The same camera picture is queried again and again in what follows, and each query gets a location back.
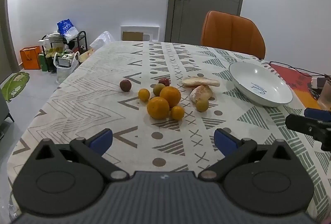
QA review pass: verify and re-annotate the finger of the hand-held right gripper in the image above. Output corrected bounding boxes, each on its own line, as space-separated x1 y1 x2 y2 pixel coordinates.
285 114 331 151
304 108 331 119

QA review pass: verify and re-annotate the small orange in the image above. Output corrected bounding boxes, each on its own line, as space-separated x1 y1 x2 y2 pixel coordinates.
170 106 185 120
138 89 150 102

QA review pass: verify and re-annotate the green box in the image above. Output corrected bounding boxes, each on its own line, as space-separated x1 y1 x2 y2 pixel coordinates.
38 53 50 72

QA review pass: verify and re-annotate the orange chair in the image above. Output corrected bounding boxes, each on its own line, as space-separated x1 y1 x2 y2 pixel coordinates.
201 10 266 60

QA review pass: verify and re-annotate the dark red round fruit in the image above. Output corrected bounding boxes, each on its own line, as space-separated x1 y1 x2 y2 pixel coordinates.
119 79 132 92

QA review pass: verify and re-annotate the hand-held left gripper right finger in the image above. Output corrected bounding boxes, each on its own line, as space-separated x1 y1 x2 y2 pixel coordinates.
198 128 298 181

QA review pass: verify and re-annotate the green leaf floor mat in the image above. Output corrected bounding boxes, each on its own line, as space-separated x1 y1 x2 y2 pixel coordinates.
0 72 30 103

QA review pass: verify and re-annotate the brown paper bag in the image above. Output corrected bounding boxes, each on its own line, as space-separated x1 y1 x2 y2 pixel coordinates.
79 48 96 63

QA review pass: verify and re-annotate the patterned tablecloth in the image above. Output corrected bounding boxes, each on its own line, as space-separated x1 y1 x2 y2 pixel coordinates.
6 41 331 224

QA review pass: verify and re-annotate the white plastic bag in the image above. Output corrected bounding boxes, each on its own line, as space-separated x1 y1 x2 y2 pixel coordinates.
53 51 80 84

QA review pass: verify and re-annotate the black shoe rack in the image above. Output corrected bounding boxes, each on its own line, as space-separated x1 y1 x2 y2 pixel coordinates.
41 31 87 73

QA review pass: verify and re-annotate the orange shopping bag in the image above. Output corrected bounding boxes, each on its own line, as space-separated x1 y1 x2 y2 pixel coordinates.
20 46 42 70

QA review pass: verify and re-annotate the long bread piece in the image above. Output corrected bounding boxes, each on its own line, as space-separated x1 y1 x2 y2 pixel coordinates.
181 77 220 87

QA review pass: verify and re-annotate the small green round fruit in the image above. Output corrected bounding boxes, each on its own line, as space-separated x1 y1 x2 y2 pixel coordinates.
195 99 209 112
153 84 166 96

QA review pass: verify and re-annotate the white plate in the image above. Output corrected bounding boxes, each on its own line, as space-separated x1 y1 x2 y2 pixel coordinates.
229 62 293 108

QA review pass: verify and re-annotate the round bread piece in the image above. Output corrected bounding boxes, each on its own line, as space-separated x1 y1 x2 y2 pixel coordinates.
190 85 213 103

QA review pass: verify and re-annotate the clear plastic bag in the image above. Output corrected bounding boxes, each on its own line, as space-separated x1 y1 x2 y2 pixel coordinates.
90 31 116 50

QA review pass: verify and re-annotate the white framed panel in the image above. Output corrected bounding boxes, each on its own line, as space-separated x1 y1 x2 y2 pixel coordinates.
120 25 160 42

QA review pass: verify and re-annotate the blue plastic bag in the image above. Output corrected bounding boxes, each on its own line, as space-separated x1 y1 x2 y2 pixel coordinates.
56 19 79 43

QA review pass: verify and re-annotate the large orange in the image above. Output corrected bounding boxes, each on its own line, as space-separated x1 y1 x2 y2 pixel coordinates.
160 86 182 108
147 96 170 120

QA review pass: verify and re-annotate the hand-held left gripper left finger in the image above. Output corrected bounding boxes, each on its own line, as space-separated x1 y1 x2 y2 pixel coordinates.
33 129 130 183

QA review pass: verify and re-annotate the clear glass container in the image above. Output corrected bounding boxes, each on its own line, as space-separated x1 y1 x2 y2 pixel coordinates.
317 81 331 111

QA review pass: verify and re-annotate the red table mat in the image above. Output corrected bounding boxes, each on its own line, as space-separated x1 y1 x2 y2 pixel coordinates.
270 63 327 111

